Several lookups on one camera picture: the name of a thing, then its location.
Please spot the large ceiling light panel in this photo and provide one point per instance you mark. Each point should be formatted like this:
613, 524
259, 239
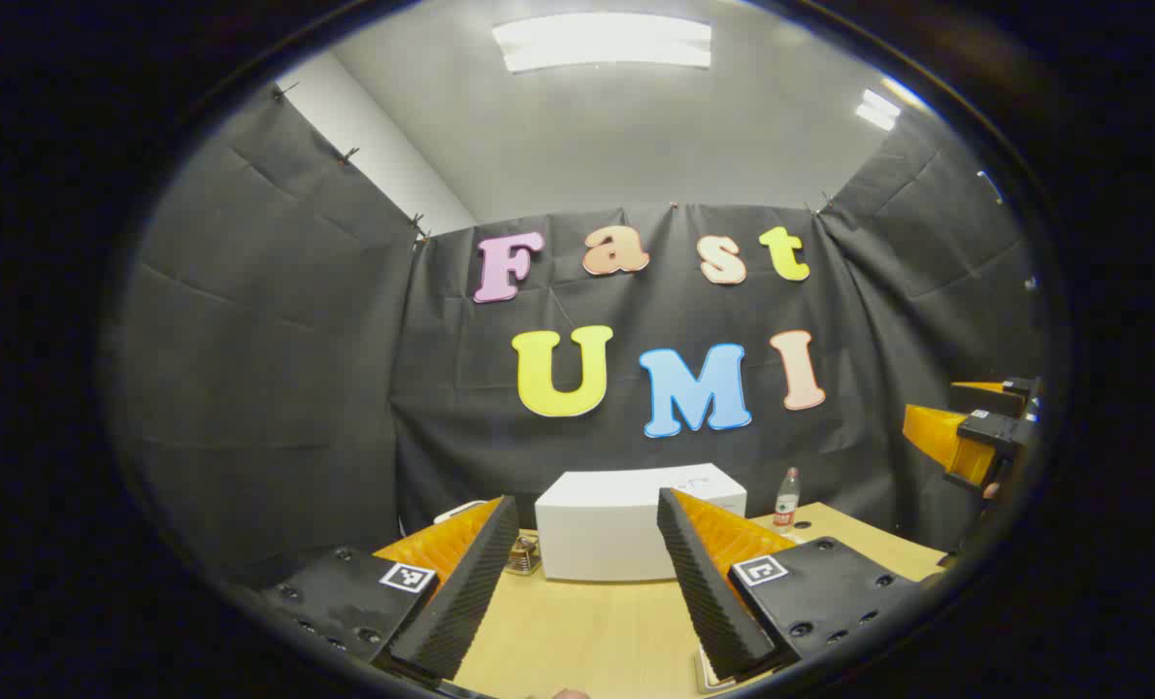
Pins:
602, 41

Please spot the white microwave oven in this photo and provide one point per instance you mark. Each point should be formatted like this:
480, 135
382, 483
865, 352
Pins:
597, 529

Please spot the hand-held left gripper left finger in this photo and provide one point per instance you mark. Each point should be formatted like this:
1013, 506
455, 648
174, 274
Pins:
461, 602

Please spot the black backdrop cloth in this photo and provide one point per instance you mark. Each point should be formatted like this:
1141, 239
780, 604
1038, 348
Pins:
345, 340

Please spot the clear red label water bottle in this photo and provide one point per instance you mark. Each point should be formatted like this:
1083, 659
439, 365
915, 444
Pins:
787, 500

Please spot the small ceiling light panel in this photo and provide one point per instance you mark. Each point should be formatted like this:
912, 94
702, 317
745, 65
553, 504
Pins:
876, 109

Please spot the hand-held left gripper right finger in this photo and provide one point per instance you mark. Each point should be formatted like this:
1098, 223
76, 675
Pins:
709, 602

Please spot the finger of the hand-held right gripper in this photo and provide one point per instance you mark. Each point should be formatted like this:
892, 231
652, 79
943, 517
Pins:
946, 437
990, 396

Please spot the metal mesh utensil holder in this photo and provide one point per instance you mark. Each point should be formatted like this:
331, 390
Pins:
523, 555

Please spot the white toaster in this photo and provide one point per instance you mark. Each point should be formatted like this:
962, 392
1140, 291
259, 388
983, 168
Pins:
459, 511

